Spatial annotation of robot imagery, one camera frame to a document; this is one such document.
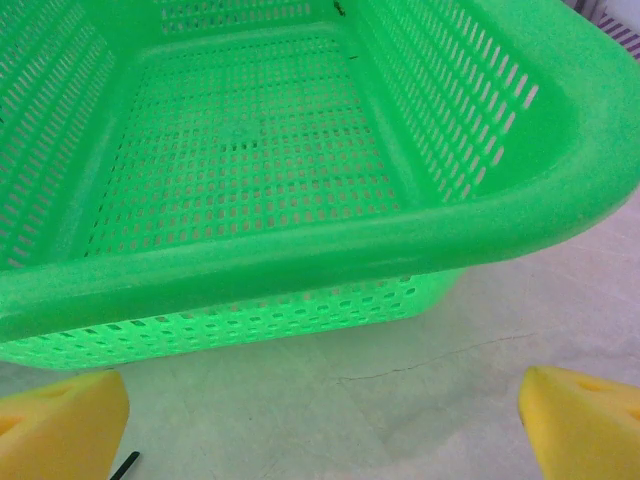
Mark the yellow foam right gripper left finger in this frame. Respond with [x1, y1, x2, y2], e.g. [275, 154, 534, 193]
[0, 368, 131, 480]

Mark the thin black wire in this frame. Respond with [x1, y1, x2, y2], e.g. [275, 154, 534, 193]
[111, 450, 142, 480]

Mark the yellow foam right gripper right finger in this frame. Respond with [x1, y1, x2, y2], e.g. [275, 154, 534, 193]
[517, 365, 640, 480]

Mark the green plastic basket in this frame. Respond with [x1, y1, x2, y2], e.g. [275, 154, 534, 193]
[0, 0, 640, 372]

